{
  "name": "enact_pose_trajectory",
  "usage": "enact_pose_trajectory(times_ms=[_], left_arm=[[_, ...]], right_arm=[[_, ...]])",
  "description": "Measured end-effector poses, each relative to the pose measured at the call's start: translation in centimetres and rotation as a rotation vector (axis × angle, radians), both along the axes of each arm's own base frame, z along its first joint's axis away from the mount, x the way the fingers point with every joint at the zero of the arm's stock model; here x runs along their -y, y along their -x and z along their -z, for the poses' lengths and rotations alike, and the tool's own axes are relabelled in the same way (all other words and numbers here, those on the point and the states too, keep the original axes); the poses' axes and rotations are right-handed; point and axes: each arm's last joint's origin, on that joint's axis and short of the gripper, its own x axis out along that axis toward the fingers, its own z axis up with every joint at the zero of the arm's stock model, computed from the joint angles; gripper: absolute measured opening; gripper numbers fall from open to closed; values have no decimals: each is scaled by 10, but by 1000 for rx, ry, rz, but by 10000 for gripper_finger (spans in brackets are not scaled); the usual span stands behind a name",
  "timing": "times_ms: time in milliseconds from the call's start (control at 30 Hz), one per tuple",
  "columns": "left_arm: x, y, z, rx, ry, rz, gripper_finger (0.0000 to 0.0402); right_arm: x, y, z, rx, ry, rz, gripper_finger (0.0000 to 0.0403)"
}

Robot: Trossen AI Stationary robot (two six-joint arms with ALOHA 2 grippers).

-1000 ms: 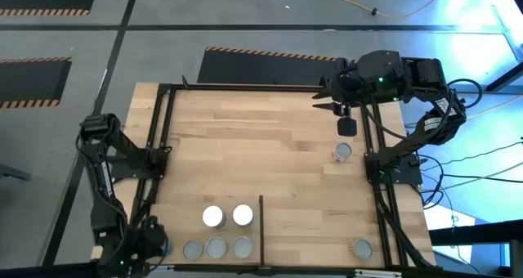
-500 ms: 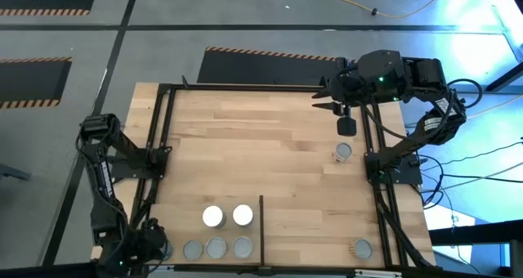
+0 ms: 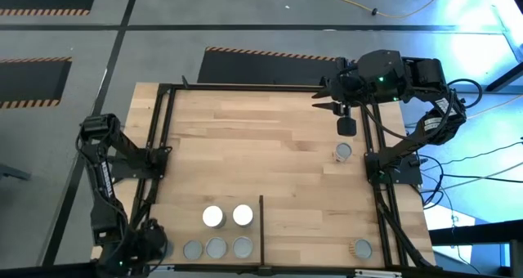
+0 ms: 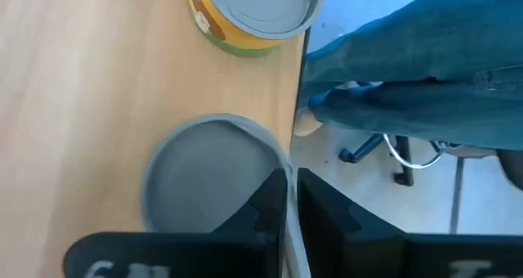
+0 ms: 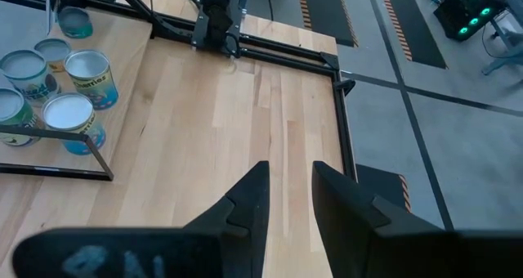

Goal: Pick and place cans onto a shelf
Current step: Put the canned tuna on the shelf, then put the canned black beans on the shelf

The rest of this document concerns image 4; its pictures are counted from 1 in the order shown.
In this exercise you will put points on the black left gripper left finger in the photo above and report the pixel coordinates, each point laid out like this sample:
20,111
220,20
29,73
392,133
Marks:
245,253

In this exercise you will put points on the orange green label can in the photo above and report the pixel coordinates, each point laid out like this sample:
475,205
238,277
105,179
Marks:
261,8

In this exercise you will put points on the black office chair base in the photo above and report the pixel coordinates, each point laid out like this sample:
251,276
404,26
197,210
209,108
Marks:
404,163

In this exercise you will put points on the black aluminium table frame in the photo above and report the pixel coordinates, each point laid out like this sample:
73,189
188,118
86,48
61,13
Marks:
302,73

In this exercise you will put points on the grey lid tin can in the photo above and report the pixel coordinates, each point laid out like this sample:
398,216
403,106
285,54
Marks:
204,180

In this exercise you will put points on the grey metal leg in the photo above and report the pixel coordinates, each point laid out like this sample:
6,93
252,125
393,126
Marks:
457,196

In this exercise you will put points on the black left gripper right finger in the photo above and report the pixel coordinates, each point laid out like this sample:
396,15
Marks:
347,253

